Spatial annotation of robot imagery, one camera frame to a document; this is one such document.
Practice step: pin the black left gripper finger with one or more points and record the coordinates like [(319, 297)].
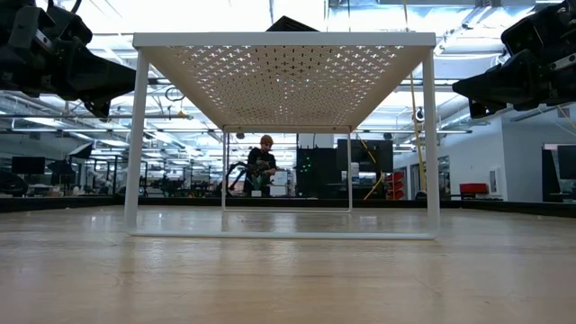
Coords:
[(96, 69), (99, 92)]

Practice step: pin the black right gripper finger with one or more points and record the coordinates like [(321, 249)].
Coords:
[(513, 96), (508, 74)]

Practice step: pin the white perforated metal shelf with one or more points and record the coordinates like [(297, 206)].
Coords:
[(283, 39)]

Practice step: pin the small black square plate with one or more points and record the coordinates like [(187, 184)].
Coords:
[(290, 26)]

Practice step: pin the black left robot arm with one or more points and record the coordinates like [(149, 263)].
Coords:
[(6, 76)]

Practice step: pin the red box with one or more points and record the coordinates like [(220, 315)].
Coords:
[(473, 188)]

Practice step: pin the red bin rack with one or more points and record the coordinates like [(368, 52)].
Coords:
[(396, 184)]

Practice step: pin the large black monitor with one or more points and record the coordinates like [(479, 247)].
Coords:
[(373, 155)]

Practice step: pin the person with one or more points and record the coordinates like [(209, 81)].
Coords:
[(261, 164)]

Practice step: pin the black cabinet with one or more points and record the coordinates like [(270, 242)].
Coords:
[(315, 171)]

